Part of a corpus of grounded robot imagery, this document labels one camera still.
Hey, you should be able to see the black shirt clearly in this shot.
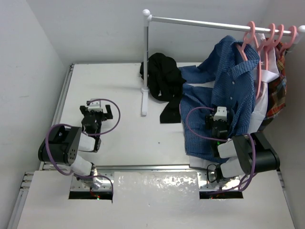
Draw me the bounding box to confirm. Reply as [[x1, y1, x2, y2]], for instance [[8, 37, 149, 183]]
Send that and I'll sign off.
[[148, 53, 186, 124]]

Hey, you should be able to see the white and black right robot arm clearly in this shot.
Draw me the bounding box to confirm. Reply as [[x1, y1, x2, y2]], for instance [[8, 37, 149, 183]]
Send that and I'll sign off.
[[205, 114, 280, 183]]

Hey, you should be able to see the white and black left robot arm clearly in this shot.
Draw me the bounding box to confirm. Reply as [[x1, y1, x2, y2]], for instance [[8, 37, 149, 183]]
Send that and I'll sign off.
[[38, 102, 113, 190]]

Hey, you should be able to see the blue checkered shirt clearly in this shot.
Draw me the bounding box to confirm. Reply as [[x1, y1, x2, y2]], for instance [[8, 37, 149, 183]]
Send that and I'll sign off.
[[180, 35, 260, 163]]

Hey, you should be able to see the red plaid shirt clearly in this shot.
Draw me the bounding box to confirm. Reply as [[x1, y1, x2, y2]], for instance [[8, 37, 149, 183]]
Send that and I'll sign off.
[[258, 42, 286, 131]]

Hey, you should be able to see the white shirt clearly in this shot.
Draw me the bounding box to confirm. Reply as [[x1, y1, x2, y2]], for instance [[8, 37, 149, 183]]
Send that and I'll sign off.
[[189, 33, 280, 168]]

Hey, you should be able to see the pink hanger holding white shirt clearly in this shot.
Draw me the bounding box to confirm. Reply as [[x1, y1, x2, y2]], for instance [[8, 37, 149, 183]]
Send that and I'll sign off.
[[254, 23, 275, 100]]

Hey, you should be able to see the pink hanger holding blue shirt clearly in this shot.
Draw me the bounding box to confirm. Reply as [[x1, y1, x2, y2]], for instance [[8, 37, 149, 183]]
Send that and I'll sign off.
[[236, 21, 257, 62]]

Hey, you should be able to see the white front cover board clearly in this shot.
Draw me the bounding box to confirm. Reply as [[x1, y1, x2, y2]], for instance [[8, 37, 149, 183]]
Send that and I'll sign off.
[[18, 171, 294, 229]]

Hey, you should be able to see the silver and white clothes rack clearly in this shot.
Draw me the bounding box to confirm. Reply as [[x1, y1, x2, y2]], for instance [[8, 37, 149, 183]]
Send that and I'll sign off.
[[141, 9, 305, 116]]

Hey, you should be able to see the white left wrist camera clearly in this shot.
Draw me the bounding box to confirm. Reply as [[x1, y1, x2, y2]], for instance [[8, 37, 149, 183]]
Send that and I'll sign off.
[[88, 100, 102, 112]]

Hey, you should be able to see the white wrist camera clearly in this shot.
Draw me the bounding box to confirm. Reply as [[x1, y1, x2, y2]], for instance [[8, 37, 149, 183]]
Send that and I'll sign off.
[[213, 106, 227, 122], [88, 100, 102, 112]]

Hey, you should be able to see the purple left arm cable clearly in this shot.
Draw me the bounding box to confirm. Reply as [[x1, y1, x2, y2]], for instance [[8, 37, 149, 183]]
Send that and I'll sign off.
[[45, 98, 121, 194]]

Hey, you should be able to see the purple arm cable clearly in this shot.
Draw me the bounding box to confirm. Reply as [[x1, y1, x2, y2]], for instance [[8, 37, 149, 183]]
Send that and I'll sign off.
[[185, 106, 258, 193], [45, 98, 121, 194]]

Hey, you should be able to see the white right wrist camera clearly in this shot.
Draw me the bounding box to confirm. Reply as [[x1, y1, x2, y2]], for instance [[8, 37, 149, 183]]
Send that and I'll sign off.
[[213, 106, 227, 122]]

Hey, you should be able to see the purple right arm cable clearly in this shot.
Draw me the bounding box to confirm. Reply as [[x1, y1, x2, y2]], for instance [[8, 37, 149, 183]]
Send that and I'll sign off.
[[185, 106, 258, 193]]

